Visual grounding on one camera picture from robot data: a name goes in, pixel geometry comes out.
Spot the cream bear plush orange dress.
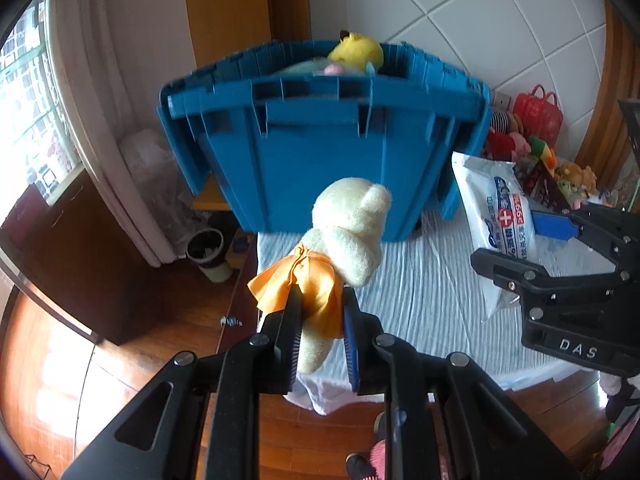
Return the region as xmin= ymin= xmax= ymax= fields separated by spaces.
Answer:
xmin=247 ymin=176 xmax=393 ymax=375

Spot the black and green trash bin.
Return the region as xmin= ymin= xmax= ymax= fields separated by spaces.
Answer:
xmin=186 ymin=227 xmax=233 ymax=283

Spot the brown capybara plush striped shirt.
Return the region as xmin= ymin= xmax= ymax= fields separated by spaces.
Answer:
xmin=487 ymin=109 xmax=526 ymax=136

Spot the white curtain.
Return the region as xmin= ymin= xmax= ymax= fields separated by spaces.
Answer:
xmin=47 ymin=0 xmax=211 ymax=268

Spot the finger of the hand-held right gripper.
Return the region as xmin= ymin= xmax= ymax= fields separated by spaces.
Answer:
xmin=470 ymin=247 xmax=624 ymax=307
xmin=531 ymin=202 xmax=640 ymax=282

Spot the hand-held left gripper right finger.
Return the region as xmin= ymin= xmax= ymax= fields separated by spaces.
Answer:
xmin=342 ymin=287 xmax=581 ymax=480

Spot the clear plastic bag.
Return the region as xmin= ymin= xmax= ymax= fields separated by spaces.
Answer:
xmin=119 ymin=127 xmax=201 ymax=241

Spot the window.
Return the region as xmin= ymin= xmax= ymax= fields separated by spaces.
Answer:
xmin=0 ymin=0 xmax=83 ymax=206

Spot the red plastic handbag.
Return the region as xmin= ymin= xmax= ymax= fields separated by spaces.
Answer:
xmin=512 ymin=85 xmax=564 ymax=148

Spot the pale green plush toy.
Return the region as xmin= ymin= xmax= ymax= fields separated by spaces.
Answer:
xmin=277 ymin=57 xmax=341 ymax=77

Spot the yellow plush toy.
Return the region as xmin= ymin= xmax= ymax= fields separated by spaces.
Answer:
xmin=327 ymin=30 xmax=385 ymax=72

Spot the brown bear plush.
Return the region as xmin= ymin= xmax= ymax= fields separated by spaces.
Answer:
xmin=555 ymin=162 xmax=598 ymax=193

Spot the wet wipes packet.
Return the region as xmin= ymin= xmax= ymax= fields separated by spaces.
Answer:
xmin=451 ymin=151 xmax=538 ymax=322

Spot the yellow duck plush green hat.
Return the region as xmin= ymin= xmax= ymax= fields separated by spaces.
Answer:
xmin=527 ymin=135 xmax=557 ymax=166

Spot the dark wooden cabinet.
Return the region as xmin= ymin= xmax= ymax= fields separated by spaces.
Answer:
xmin=0 ymin=172 xmax=261 ymax=346

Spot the blue plastic crate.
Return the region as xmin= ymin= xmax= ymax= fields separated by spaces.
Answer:
xmin=159 ymin=39 xmax=493 ymax=243

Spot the pig plush in red dress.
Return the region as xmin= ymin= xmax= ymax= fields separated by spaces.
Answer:
xmin=482 ymin=130 xmax=532 ymax=161

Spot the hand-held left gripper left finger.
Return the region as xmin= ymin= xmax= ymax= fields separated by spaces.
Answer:
xmin=60 ymin=290 xmax=303 ymax=480

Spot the pink striped slipper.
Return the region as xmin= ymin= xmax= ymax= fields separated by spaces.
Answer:
xmin=346 ymin=412 xmax=453 ymax=480

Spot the pale blue tablecloth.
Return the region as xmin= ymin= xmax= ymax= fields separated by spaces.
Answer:
xmin=256 ymin=157 xmax=616 ymax=416

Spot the round wooden table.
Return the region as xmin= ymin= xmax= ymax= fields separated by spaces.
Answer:
xmin=192 ymin=180 xmax=608 ymax=411

